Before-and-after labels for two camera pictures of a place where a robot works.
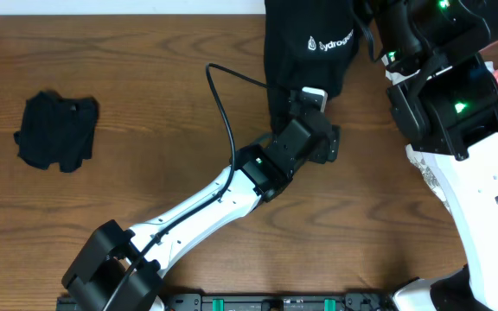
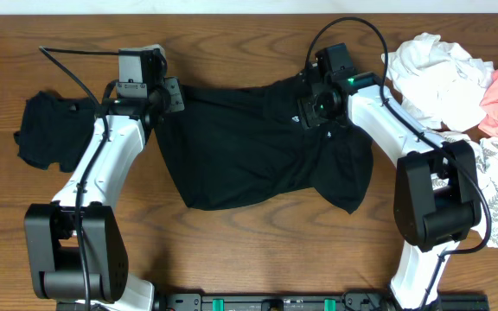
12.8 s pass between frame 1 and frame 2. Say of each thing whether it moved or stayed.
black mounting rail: stayed
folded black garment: stayed
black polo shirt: moved
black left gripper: moved
